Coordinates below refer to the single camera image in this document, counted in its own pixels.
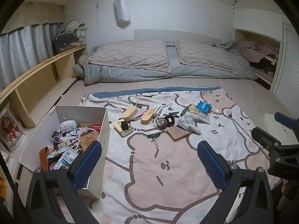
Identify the white thermometer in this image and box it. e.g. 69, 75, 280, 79
58, 138, 78, 148

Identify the cream flat box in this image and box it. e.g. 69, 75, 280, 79
113, 119, 134, 138

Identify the white headboard panel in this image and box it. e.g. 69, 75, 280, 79
134, 29, 223, 45

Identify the wooden bedside shelf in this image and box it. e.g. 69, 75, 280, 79
0, 44, 89, 129

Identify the white rectangular box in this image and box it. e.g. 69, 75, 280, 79
264, 113, 299, 148

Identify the blue white mask packet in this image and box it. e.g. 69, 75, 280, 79
56, 148, 79, 171

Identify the clear plastic bag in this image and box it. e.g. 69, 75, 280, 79
196, 110, 219, 125

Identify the white handheld lint remover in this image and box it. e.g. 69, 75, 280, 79
177, 117, 201, 135

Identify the white storage box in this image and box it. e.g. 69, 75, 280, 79
19, 105, 110, 200

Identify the white visor hat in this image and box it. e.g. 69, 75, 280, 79
61, 20, 86, 33

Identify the brown tape roll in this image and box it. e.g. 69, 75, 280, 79
156, 117, 169, 130

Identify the white hanging paper bag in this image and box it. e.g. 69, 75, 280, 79
114, 0, 131, 27

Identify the red dress doll in case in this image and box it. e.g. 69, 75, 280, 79
0, 105, 26, 153

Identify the wooden oval box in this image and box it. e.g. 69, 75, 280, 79
141, 108, 156, 125
121, 106, 141, 122

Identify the pink hoop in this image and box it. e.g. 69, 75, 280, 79
77, 127, 94, 145

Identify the beige quilted pillow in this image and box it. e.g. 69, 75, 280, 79
175, 39, 254, 71
89, 40, 172, 74

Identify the white louvered door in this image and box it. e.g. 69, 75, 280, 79
271, 22, 299, 122

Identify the wooden wall niche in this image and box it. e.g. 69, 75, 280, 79
234, 28, 281, 91

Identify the green plush toy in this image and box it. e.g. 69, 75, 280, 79
76, 26, 88, 45

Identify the white hanging cable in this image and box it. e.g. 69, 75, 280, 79
95, 0, 101, 48

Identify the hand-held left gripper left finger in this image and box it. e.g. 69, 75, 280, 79
26, 142, 102, 224

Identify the red lit box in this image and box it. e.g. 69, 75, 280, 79
81, 122, 102, 134

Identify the grey fuzzy scrunchie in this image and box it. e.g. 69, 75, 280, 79
59, 120, 78, 134

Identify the grey curtain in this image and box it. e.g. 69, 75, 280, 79
0, 23, 64, 94

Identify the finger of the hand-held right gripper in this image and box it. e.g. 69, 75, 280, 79
252, 126, 284, 150
274, 112, 299, 128

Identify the printed cartoon blanket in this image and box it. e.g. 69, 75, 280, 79
55, 86, 281, 224

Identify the grey quilt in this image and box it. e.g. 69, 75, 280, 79
72, 40, 257, 85

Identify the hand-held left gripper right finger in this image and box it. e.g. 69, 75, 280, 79
197, 141, 272, 224

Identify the beige valance with drawings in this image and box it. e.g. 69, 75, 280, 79
0, 2, 64, 36

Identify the pink clothes pile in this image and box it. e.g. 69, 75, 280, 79
241, 40, 279, 62

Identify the metal back scratcher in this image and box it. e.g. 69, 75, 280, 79
226, 112, 272, 162

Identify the black bag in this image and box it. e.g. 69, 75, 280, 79
52, 34, 81, 56

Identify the person's right hand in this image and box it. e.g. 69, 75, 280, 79
281, 179, 292, 195

